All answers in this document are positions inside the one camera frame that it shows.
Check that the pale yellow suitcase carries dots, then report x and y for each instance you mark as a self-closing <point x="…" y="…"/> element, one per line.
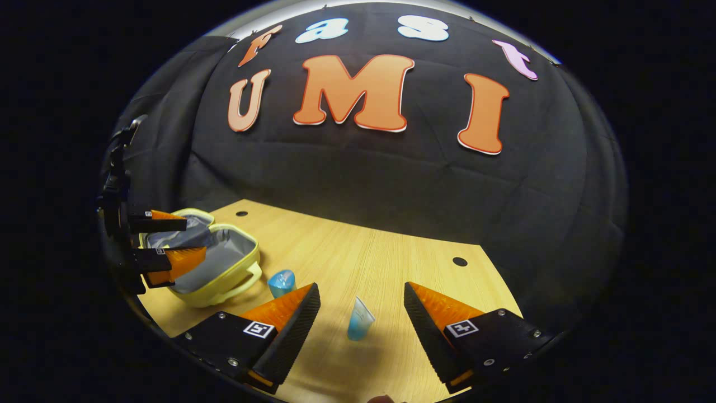
<point x="224" y="268"/>

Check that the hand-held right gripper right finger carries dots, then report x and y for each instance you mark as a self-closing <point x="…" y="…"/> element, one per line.
<point x="428" y="330"/>

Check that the blue skin care bottle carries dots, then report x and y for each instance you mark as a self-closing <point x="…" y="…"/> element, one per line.
<point x="281" y="284"/>

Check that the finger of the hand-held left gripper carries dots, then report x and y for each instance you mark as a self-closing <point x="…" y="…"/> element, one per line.
<point x="162" y="224"/>
<point x="173" y="262"/>

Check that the white and blue cream tube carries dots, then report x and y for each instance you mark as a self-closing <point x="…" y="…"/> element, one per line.
<point x="359" y="322"/>

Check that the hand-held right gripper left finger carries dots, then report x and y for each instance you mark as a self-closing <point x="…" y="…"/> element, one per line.
<point x="293" y="330"/>

